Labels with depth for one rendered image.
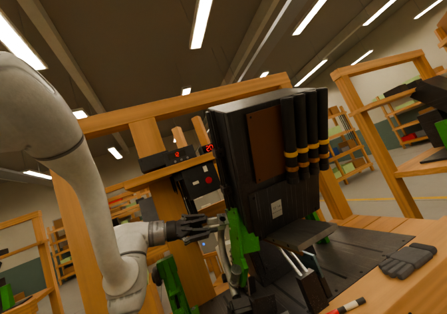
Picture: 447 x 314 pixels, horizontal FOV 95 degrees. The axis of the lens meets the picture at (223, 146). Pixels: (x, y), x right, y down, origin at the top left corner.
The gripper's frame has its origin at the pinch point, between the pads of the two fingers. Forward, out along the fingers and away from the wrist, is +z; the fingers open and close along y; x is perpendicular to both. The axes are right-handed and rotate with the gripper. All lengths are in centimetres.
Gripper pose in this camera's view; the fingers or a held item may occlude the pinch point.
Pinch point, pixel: (216, 223)
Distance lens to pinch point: 90.6
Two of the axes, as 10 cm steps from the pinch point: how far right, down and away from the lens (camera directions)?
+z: 9.6, -0.5, 2.7
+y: -2.6, -5.2, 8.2
